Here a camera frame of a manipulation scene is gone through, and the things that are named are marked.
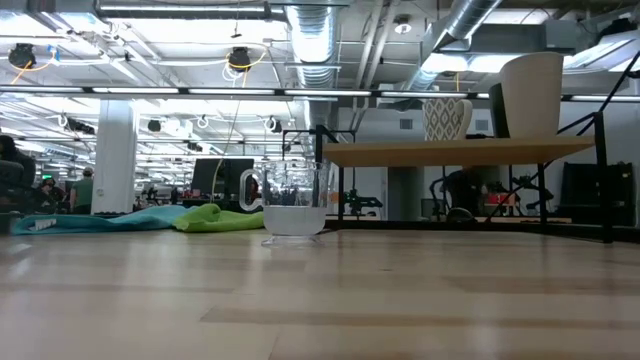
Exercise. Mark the clear glass mug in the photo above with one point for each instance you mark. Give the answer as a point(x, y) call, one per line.
point(295, 220)

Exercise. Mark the white patterned mug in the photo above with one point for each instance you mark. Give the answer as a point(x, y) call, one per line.
point(445, 120)

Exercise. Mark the tall black cup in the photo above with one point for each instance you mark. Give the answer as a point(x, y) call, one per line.
point(497, 115)

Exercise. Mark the tall beige cup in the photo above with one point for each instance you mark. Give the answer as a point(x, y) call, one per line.
point(532, 95)

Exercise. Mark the background black robot arm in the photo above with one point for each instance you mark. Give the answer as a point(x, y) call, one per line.
point(462, 192)

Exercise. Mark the wooden shelf black legs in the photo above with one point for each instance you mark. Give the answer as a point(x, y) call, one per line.
point(450, 150)

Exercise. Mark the green cloth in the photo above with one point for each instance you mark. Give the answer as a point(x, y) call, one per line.
point(215, 220)

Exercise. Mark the ceiling light strip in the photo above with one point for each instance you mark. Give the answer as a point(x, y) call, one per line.
point(225, 91)

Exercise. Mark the white pillar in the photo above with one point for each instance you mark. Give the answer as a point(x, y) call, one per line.
point(114, 160)

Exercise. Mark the blue cloth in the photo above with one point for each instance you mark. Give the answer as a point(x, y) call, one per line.
point(100, 222)

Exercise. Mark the black cabinet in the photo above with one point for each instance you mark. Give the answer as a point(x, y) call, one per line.
point(585, 195)

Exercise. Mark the black frame crossbar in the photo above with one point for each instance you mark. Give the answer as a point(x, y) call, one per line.
point(425, 225)

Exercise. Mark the silver ceiling duct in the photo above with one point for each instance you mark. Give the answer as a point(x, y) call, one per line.
point(450, 35)
point(312, 45)

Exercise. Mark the black right frame rails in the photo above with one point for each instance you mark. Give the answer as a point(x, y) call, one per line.
point(625, 71)

